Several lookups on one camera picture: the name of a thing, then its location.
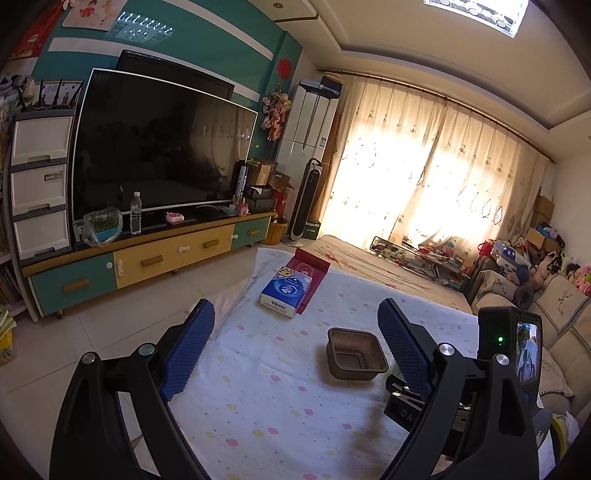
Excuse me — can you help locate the clear water bottle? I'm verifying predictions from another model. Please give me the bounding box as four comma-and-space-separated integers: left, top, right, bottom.
129, 192, 142, 235

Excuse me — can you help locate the cream window curtain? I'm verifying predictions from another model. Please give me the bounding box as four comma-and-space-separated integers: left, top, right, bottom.
318, 75, 552, 261

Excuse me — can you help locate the red flat box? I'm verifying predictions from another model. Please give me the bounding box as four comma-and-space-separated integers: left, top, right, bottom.
287, 248, 331, 314

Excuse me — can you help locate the large black television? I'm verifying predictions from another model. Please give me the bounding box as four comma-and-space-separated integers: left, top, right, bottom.
71, 68, 257, 220

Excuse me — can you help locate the bag with green plant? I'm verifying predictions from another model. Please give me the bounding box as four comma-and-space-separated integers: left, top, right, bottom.
82, 207, 123, 247

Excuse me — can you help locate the white dotted tablecloth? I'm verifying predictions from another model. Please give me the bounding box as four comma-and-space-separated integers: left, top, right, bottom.
124, 246, 558, 480

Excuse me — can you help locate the white air conditioner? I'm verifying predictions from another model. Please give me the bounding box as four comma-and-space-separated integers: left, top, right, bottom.
276, 80, 339, 220

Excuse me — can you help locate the brown plastic tray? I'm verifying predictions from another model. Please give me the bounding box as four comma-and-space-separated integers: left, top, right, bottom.
327, 327, 389, 381

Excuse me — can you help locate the beige sofa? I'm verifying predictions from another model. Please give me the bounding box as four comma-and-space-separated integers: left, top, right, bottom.
471, 270, 590, 423

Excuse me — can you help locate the artificial flower bunch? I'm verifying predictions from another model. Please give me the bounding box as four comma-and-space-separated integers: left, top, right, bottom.
260, 84, 293, 142

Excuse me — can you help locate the yellow rimmed trash bin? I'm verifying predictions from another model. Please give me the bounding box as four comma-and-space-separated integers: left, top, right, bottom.
550, 414, 569, 464

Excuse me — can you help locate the low cluttered glass table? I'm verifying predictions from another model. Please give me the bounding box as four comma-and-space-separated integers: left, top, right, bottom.
370, 236, 469, 292

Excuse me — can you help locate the white plastic drawer unit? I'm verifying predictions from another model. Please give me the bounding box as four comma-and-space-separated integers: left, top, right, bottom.
3, 109, 75, 323

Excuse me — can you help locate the blue tissue box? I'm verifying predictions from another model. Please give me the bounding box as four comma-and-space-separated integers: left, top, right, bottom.
259, 266, 311, 318

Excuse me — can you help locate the plush toy pile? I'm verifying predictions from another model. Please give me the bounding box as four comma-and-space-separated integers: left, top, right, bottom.
467, 222, 590, 312

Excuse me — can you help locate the yellow teal tv cabinet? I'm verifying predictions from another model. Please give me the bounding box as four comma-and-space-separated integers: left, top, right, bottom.
22, 212, 273, 317

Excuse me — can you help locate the black tower fan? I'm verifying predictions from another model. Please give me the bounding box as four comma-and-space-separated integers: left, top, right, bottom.
287, 158, 322, 242

